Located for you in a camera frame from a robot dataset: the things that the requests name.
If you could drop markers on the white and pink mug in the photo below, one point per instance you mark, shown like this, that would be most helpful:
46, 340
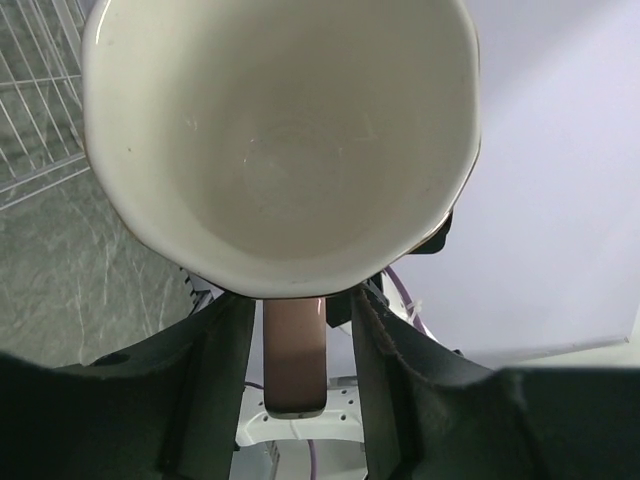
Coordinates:
281, 149

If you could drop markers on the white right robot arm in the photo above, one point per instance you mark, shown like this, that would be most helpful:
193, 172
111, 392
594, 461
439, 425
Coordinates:
295, 340

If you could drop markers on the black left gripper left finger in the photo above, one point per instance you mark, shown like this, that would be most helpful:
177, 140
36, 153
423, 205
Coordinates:
166, 407

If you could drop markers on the white wire dish rack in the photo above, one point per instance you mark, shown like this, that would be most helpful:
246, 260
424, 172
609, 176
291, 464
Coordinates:
41, 111

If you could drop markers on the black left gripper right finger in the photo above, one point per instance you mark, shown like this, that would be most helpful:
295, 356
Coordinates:
430, 413

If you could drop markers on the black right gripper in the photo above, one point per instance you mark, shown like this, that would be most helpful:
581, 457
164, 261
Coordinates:
437, 241

